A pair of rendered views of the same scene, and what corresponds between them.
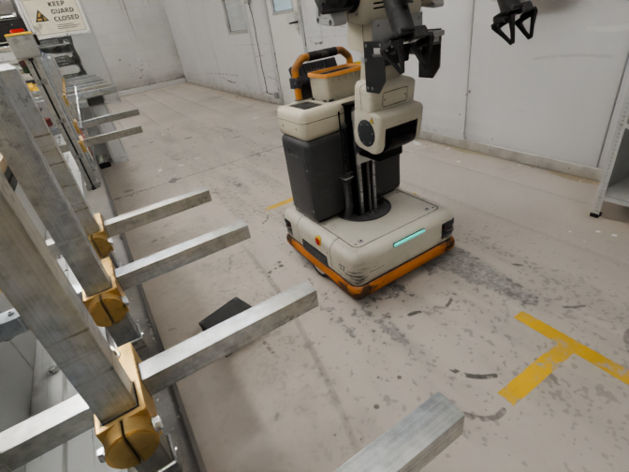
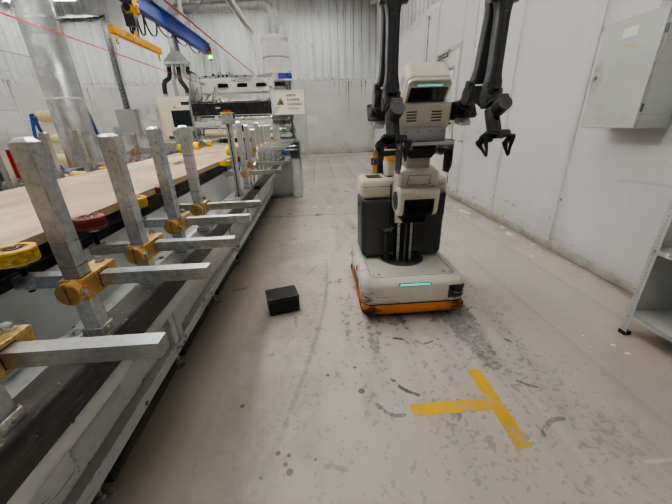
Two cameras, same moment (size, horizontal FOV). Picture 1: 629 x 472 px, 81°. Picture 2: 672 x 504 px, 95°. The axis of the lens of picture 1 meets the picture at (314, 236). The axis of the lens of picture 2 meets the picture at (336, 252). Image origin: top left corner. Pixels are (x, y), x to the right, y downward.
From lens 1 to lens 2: 0.71 m
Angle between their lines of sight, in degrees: 23
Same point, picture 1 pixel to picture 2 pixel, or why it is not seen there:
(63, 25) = (290, 108)
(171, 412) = not seen: hidden behind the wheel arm
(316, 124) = (372, 189)
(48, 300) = (122, 192)
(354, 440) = (300, 384)
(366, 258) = (374, 286)
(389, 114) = (409, 190)
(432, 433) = (192, 267)
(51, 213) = (162, 180)
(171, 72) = (365, 147)
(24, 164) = (157, 160)
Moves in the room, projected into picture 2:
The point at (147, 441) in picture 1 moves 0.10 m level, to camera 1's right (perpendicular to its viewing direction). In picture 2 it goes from (139, 255) to (163, 260)
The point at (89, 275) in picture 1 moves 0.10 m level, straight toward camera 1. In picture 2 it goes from (170, 210) to (162, 218)
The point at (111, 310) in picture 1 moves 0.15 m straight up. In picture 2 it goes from (172, 227) to (162, 185)
